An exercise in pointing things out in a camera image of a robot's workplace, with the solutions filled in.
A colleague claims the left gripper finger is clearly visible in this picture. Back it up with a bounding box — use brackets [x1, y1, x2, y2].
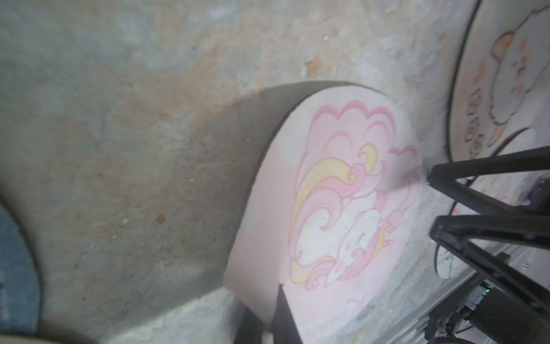
[233, 284, 302, 344]

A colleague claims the pink unicorn coaster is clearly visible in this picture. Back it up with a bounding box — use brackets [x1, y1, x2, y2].
[223, 85, 424, 343]

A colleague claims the cream cat coaster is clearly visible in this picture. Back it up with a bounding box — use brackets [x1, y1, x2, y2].
[448, 1, 549, 161]

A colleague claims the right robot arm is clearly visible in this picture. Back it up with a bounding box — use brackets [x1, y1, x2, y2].
[425, 146, 549, 343]

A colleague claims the blue bear coaster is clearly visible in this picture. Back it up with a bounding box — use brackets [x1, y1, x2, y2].
[1, 206, 41, 335]

